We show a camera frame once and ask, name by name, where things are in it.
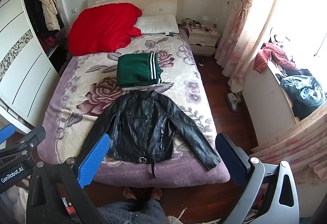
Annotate red quilt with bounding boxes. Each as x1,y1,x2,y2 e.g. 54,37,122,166
68,2,143,56

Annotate dark hanging clothes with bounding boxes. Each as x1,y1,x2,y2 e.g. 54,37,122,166
23,0,65,35

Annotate white wardrobe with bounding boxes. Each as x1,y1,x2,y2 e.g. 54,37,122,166
0,0,70,136

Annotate green folded garment white stripes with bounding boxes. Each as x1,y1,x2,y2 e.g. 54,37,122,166
116,52,164,91

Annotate beige hanging coat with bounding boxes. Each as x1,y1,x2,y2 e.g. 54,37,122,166
37,0,61,32

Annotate white pillow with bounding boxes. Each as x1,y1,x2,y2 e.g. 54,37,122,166
134,15,180,35

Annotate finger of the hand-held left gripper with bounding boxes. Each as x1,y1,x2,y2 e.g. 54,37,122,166
0,125,47,163
0,123,15,146

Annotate teal jacket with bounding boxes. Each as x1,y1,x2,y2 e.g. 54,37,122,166
280,68,327,120

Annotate floral fleece blanket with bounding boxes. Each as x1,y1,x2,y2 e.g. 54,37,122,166
37,32,231,185

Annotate person's left foot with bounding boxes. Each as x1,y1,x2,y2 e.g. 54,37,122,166
122,187,139,200

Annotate pink clothes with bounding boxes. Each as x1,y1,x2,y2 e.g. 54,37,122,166
253,42,300,74

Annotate person's right foot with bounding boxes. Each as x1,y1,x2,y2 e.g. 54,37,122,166
149,187,164,200

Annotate black leather jacket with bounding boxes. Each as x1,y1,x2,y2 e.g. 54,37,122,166
76,90,222,179

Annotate white nightstand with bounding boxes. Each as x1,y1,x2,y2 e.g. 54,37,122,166
187,25,221,57

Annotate person's grey fleece trousers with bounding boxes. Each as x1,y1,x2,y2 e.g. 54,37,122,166
96,198,164,224

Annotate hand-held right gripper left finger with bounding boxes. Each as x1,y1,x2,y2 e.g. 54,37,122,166
26,133,110,224

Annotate white window bench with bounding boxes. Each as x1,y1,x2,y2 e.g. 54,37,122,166
242,60,308,146

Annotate pink floral curtain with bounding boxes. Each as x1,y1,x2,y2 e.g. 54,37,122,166
214,0,287,93
251,109,327,187

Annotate person's left hand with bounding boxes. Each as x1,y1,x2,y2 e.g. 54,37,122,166
0,180,29,224

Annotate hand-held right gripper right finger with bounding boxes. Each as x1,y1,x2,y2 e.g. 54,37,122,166
215,132,300,224

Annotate person's foot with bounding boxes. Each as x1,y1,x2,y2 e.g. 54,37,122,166
149,187,164,200
122,187,139,200

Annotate dark red clothes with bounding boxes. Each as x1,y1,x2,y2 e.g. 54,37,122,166
40,34,60,54

